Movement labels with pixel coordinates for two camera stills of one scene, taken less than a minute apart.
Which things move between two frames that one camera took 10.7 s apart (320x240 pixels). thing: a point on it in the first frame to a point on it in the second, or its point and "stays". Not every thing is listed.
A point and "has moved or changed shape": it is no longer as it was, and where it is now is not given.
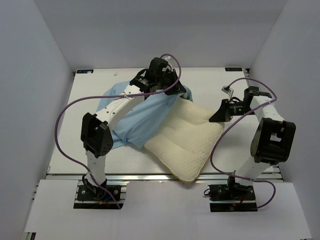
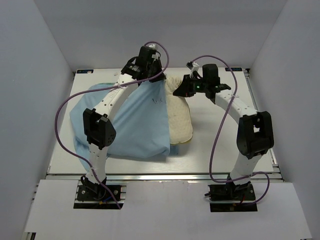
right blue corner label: x=233 y=69 stays
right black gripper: x=223 y=114 to x=184 y=89
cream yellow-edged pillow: x=185 y=138 has moved or changed shape
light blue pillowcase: x=137 y=128 has moved or changed shape
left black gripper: x=177 y=89 to x=160 y=77
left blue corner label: x=85 y=71 stays
